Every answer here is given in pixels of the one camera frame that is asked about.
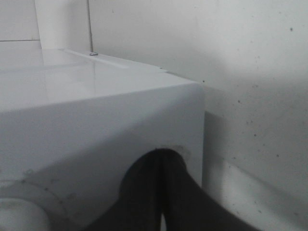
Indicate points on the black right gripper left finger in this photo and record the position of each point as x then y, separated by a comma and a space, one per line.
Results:
138, 207

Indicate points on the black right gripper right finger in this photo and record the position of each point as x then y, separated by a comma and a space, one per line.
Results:
187, 207

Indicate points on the white microwave oven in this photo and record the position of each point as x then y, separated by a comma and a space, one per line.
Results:
75, 123

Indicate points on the lower white timer knob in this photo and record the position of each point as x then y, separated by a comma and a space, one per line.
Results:
28, 206

